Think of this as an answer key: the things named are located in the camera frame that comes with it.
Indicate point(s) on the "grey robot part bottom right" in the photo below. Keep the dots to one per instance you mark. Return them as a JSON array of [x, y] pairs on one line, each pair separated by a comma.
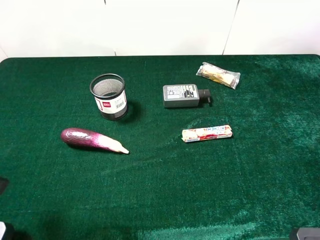
[[305, 233]]

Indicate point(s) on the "purple toy eggplant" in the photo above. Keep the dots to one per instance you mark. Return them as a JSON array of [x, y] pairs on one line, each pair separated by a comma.
[[86, 138]]

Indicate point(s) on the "black mesh pen holder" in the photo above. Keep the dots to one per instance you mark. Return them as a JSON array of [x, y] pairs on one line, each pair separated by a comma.
[[110, 96]]

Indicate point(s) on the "dark robot part bottom left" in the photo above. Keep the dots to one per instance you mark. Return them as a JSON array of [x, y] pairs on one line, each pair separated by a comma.
[[7, 232]]

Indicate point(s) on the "Hi-Chew candy stick pack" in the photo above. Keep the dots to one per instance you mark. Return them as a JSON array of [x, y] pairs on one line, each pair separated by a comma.
[[206, 133]]

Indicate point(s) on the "clear wrapped snack packet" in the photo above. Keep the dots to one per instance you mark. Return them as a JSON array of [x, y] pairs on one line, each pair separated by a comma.
[[216, 74]]

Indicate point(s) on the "grey pump bottle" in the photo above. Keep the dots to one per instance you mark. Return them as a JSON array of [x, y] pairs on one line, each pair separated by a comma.
[[184, 96]]

